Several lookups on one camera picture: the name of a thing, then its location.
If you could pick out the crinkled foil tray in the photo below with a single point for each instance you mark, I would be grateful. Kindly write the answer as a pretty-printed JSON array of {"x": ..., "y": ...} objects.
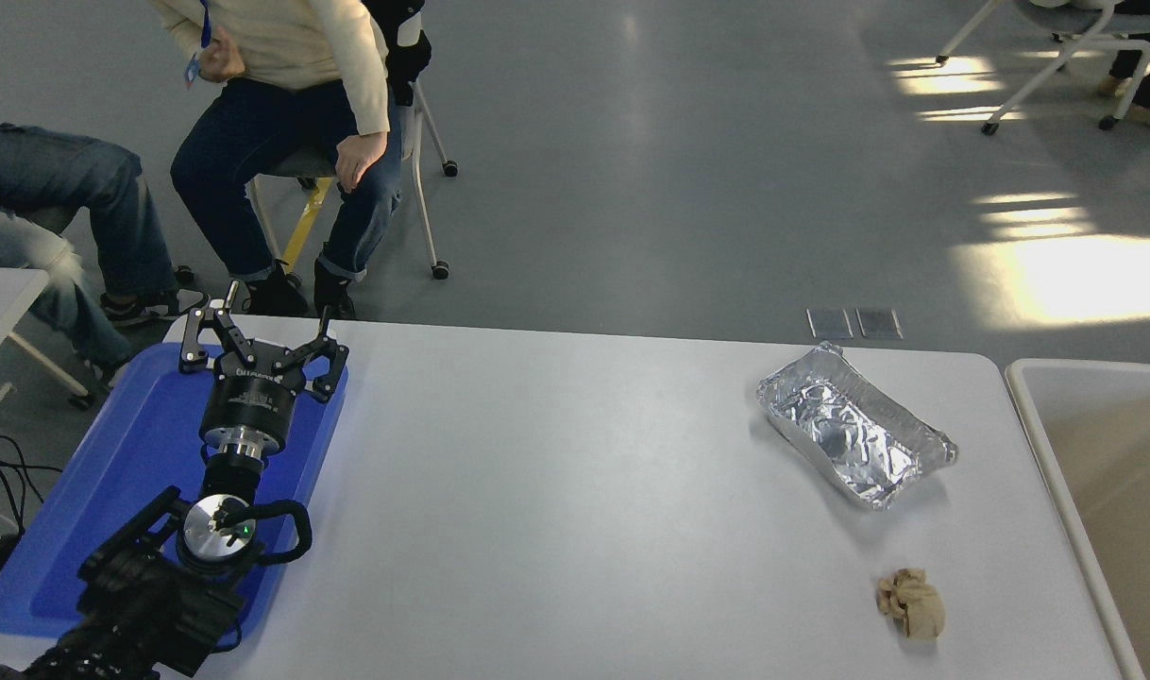
[{"x": 849, "y": 434}]

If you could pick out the large pale bin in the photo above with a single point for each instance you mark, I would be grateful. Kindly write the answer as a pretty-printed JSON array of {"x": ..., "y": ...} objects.
[{"x": 1123, "y": 491}]

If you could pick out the black jacket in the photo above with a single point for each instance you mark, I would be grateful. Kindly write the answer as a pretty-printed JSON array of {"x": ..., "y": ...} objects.
[{"x": 407, "y": 52}]

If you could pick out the person's right hand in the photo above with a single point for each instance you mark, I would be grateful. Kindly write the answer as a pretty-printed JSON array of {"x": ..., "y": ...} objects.
[{"x": 221, "y": 59}]

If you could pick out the blue plastic tray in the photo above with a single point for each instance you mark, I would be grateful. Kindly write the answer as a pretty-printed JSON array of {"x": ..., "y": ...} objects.
[{"x": 112, "y": 472}]

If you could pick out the grey chair with white legs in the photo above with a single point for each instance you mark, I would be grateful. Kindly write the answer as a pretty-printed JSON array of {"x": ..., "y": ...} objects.
[{"x": 296, "y": 162}]

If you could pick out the crumpled tan paper ball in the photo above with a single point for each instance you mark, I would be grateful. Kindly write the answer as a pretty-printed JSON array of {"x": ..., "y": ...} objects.
[{"x": 913, "y": 604}]

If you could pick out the person's left hand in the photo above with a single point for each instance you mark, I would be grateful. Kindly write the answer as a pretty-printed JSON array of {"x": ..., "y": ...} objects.
[{"x": 360, "y": 161}]

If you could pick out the grey chair with castors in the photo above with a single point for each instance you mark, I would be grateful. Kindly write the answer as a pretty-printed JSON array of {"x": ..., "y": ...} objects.
[{"x": 51, "y": 219}]

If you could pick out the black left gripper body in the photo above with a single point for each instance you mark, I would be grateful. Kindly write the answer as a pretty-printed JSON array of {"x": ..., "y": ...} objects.
[{"x": 249, "y": 401}]

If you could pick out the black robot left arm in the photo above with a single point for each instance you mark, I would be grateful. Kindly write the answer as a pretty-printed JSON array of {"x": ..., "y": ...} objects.
[{"x": 150, "y": 604}]

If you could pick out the white-framed wheeled chair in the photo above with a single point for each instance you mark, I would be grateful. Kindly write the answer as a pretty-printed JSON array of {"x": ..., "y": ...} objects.
[{"x": 1066, "y": 9}]

